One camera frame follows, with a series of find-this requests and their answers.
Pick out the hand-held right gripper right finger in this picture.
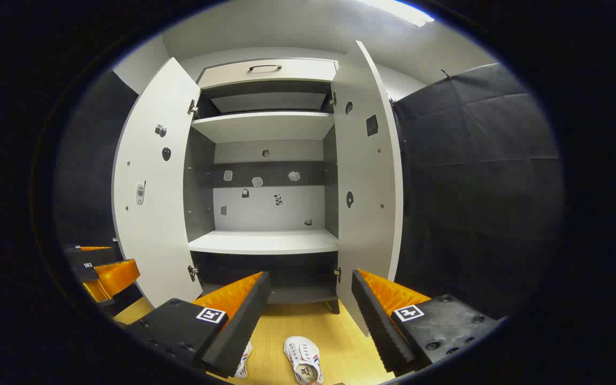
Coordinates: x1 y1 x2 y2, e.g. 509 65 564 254
351 269 501 374

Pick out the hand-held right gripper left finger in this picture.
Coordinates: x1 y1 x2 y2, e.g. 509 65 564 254
126 271 272 378

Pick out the white canvas shoe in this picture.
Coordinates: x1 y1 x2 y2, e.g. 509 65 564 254
283 336 324 384
235 341 253 379

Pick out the white and grey shoe cabinet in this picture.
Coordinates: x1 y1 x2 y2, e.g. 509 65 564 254
182 58 342 315

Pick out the white cabinet drawer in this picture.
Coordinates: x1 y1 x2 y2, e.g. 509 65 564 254
197 59 339 90

